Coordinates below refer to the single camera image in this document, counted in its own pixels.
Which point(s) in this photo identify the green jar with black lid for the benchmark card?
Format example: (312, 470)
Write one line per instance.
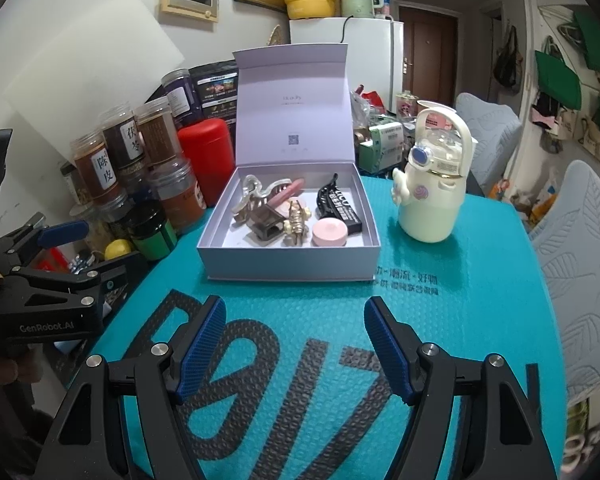
(155, 235)

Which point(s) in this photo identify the dark purple labelled jar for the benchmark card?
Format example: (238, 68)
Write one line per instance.
(177, 95)

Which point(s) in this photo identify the glass cup with pink print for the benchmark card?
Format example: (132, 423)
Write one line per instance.
(407, 104)

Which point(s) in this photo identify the white gift box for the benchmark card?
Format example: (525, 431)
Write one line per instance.
(290, 110)

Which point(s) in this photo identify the pink paper cup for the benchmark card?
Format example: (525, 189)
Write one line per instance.
(437, 119)

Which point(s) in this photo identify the red-brown labelled jar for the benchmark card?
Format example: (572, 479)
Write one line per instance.
(92, 170)

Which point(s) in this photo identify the pink duckbill hair clip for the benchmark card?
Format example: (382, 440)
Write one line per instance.
(290, 190)

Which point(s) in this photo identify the black printed bag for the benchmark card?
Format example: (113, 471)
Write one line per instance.
(215, 90)

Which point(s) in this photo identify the woven straw fan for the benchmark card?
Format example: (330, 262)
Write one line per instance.
(275, 35)

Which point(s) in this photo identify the dark brown labelled jar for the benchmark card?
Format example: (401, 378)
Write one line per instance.
(117, 140)

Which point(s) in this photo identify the grey leaf-pattern chair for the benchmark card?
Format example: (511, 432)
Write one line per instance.
(580, 270)
(490, 135)

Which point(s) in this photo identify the teal bubble mailer mat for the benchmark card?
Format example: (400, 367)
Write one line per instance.
(480, 285)

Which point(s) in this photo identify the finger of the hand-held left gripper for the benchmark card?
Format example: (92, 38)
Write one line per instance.
(65, 232)
(112, 277)

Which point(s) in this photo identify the brown square hair claw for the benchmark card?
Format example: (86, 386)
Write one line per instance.
(267, 225)

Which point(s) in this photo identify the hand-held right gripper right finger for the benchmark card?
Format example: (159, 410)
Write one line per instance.
(390, 345)

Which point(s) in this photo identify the black long cosmetic box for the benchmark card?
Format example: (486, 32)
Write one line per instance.
(347, 215)

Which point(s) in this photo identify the red canister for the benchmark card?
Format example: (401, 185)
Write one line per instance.
(207, 165)

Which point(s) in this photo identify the gold decorated hair clip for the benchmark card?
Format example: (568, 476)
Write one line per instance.
(296, 225)

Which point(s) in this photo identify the green and white medicine box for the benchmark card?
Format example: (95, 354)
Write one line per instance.
(382, 147)

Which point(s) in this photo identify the white foam board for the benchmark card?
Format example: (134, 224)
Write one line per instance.
(95, 60)

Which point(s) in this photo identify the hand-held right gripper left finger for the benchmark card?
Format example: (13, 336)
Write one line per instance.
(200, 345)

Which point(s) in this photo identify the pink round case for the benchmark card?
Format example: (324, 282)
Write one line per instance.
(330, 232)

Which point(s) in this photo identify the brown wooden door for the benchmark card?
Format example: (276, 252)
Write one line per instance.
(430, 55)

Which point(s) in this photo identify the beige wavy hair claw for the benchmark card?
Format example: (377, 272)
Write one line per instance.
(252, 195)

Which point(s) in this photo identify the brown spice jar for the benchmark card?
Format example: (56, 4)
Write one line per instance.
(157, 132)

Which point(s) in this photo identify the green tote bag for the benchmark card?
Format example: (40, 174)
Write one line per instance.
(557, 80)

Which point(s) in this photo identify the white refrigerator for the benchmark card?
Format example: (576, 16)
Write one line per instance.
(370, 60)

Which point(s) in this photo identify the black toothed hair clip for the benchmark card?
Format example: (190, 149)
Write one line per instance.
(327, 195)

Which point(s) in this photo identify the yellow lemon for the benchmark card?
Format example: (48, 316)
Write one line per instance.
(117, 250)

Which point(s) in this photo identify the dark hanging bag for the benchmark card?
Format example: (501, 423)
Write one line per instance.
(507, 65)

